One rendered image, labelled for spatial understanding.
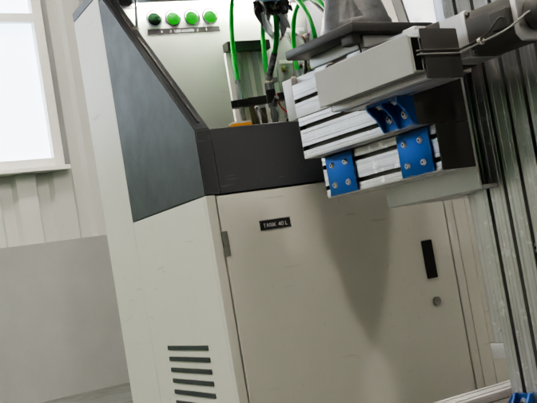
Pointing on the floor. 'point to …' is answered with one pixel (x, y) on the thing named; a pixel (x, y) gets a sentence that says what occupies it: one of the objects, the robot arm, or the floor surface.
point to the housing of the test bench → (116, 204)
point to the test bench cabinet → (215, 304)
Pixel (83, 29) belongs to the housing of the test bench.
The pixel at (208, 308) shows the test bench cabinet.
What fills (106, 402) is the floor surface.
